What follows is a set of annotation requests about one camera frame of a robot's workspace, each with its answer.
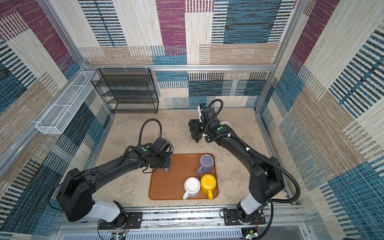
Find black mug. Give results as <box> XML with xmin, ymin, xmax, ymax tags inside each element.
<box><xmin>191</xmin><ymin>130</ymin><xmax>203</xmax><ymax>143</ymax></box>

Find purple mug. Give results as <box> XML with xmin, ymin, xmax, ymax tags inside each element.
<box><xmin>197</xmin><ymin>154</ymin><xmax>214</xmax><ymax>175</ymax></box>

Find light blue mug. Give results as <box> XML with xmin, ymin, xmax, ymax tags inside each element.
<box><xmin>220</xmin><ymin>121</ymin><xmax>233</xmax><ymax>128</ymax></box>

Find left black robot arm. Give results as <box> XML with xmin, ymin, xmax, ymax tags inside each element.
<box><xmin>55</xmin><ymin>137</ymin><xmax>174</xmax><ymax>229</ymax></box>

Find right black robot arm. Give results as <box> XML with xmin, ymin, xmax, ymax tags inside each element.
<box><xmin>189</xmin><ymin>99</ymin><xmax>301</xmax><ymax>224</ymax></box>

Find white mug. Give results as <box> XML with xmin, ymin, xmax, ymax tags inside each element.
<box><xmin>183</xmin><ymin>177</ymin><xmax>201</xmax><ymax>200</ymax></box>

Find yellow mug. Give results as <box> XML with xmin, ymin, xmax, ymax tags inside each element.
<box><xmin>201</xmin><ymin>174</ymin><xmax>217</xmax><ymax>200</ymax></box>

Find brown plastic tray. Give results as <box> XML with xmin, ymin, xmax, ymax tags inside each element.
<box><xmin>149</xmin><ymin>153</ymin><xmax>204</xmax><ymax>201</ymax></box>

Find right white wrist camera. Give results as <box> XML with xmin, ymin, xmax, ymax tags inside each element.
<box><xmin>198</xmin><ymin>103</ymin><xmax>207</xmax><ymax>122</ymax></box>

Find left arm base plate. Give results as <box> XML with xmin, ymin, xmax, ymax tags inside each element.
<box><xmin>98</xmin><ymin>212</ymin><xmax>143</xmax><ymax>231</ymax></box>

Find black wire shelf rack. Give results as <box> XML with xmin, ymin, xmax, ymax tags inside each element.
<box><xmin>91</xmin><ymin>68</ymin><xmax>159</xmax><ymax>114</ymax></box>

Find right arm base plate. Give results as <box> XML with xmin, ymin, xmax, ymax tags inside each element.
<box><xmin>219</xmin><ymin>208</ymin><xmax>267</xmax><ymax>226</ymax></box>

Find white wire mesh basket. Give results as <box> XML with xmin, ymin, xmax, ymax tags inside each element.
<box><xmin>36</xmin><ymin>71</ymin><xmax>95</xmax><ymax>135</ymax></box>

